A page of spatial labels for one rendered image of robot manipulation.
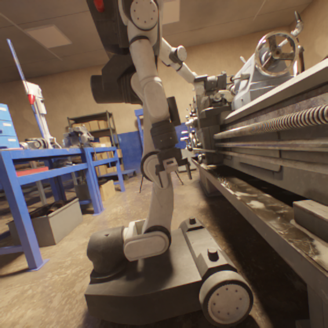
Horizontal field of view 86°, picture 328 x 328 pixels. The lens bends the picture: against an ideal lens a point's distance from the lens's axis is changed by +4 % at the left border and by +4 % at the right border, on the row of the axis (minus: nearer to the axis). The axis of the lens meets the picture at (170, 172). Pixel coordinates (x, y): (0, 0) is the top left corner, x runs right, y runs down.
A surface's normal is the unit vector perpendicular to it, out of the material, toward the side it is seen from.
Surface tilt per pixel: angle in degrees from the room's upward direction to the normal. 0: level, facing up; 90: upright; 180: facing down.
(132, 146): 90
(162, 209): 90
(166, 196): 115
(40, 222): 90
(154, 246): 90
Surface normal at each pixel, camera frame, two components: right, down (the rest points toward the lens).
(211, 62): -0.04, 0.16
